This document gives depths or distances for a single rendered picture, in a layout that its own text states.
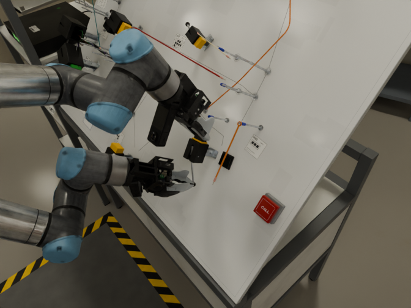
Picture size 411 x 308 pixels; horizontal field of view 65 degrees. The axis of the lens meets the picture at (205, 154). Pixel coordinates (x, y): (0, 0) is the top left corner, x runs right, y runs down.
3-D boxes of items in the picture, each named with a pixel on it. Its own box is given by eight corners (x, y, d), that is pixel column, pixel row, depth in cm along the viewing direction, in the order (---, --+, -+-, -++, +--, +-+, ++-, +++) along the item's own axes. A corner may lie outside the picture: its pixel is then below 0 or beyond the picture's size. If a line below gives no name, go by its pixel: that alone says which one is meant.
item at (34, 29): (33, 61, 143) (27, 47, 138) (8, 35, 162) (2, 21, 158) (100, 35, 156) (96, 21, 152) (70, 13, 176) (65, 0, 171)
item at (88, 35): (87, 20, 140) (54, 7, 129) (105, 34, 131) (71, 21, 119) (81, 35, 142) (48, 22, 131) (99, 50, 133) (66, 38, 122)
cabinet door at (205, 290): (231, 332, 124) (231, 296, 96) (152, 236, 154) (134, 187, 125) (236, 327, 125) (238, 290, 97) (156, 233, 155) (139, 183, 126)
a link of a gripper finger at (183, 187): (203, 189, 89) (173, 185, 84) (191, 195, 93) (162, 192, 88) (202, 179, 90) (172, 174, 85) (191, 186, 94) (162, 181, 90)
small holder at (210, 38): (201, 22, 99) (185, 13, 93) (216, 41, 95) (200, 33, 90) (192, 34, 101) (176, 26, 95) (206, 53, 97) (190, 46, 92)
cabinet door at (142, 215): (153, 235, 155) (134, 186, 126) (99, 171, 185) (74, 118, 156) (156, 233, 155) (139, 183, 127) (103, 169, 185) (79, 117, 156)
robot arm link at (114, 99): (85, 124, 67) (111, 81, 70) (127, 142, 63) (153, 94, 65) (60, 106, 60) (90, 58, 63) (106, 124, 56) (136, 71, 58)
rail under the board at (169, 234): (233, 315, 92) (233, 307, 87) (63, 118, 156) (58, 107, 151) (246, 302, 94) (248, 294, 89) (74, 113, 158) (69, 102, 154)
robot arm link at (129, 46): (96, 58, 61) (118, 22, 63) (132, 91, 70) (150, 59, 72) (125, 62, 57) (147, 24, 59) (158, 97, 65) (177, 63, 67)
